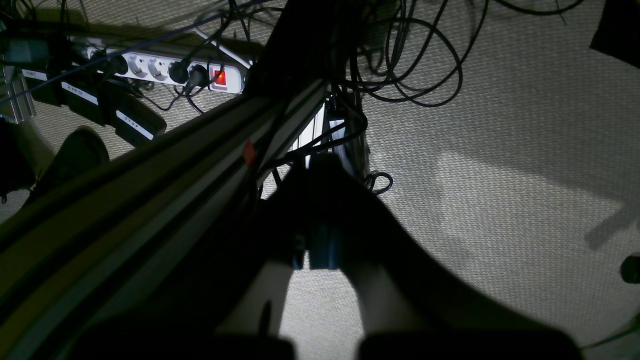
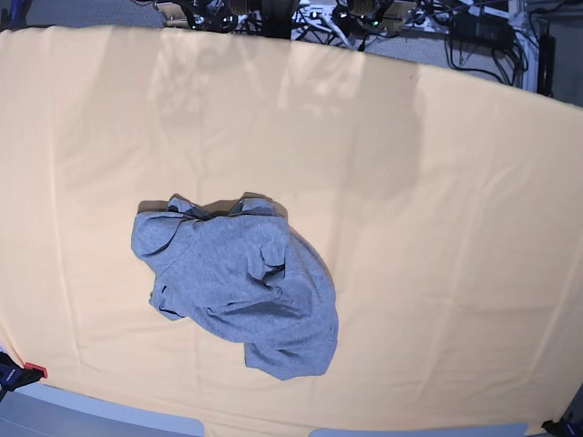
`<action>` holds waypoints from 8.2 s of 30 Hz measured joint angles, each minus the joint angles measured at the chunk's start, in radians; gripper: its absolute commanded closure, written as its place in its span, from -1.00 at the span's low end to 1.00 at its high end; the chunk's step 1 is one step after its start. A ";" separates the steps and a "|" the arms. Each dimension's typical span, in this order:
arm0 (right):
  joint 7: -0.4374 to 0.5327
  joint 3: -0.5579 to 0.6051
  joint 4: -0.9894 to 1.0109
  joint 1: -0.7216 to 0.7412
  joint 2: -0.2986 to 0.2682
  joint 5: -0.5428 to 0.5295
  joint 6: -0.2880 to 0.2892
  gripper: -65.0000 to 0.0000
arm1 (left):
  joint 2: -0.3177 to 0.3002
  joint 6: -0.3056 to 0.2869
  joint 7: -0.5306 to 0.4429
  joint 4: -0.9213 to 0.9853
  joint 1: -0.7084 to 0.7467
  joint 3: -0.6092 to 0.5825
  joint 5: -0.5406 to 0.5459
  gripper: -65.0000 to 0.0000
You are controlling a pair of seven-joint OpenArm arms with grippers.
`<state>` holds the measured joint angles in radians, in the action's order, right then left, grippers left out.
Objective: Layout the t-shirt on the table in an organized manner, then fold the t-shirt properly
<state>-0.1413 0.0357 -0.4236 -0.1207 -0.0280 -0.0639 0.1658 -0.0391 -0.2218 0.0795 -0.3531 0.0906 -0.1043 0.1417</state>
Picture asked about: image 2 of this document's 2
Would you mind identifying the grey t-shirt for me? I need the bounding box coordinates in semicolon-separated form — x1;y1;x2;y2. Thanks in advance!
131;195;339;381

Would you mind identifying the yellow tablecloth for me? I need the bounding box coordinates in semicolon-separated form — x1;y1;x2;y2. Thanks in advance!
1;27;582;436

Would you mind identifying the white power strip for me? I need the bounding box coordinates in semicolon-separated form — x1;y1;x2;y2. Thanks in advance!
292;1;346;22

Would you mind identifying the black power adapter box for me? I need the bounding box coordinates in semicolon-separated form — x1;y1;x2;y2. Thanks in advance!
451;14;516;50

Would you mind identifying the red and black clamp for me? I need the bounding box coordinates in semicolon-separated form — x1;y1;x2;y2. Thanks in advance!
0;351;47;401

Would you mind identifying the black clamp right corner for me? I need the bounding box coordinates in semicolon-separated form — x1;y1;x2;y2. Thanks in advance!
542;412;582;437

